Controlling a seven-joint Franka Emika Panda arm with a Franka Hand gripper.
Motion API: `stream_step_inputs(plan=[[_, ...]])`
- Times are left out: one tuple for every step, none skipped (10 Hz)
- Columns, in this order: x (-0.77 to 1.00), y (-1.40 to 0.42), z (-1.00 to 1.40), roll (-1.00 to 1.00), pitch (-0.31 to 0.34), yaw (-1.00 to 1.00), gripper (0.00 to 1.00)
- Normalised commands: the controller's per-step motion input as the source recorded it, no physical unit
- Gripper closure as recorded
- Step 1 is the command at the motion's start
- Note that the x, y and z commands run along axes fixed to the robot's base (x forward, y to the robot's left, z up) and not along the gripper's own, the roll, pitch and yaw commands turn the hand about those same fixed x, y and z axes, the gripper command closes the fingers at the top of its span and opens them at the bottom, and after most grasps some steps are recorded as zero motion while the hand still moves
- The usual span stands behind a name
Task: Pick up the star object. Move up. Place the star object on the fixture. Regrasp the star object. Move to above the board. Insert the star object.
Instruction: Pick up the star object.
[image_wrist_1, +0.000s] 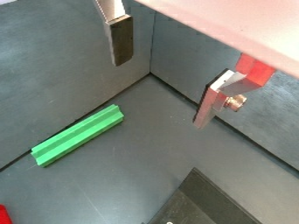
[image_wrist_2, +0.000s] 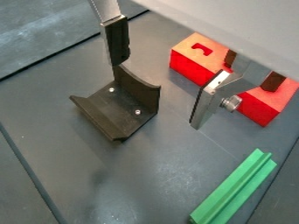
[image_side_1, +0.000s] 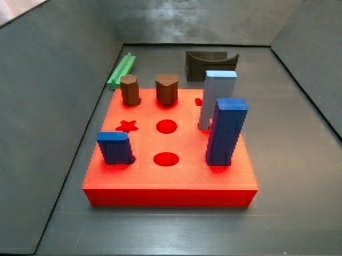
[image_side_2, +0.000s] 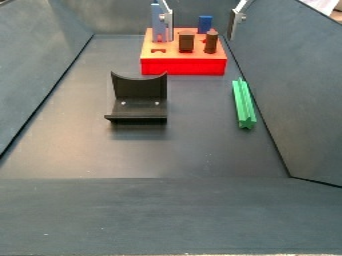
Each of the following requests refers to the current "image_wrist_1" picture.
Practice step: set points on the red peg board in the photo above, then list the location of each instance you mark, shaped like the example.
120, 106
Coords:
4, 216

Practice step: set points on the red gripper mount block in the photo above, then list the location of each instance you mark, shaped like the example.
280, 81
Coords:
257, 71

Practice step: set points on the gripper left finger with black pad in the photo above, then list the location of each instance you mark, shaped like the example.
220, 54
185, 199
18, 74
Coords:
118, 29

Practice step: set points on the black curved fixture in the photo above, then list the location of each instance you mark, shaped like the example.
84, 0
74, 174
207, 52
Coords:
200, 203

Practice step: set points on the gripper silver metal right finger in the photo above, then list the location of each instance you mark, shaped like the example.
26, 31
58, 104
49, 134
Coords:
217, 99

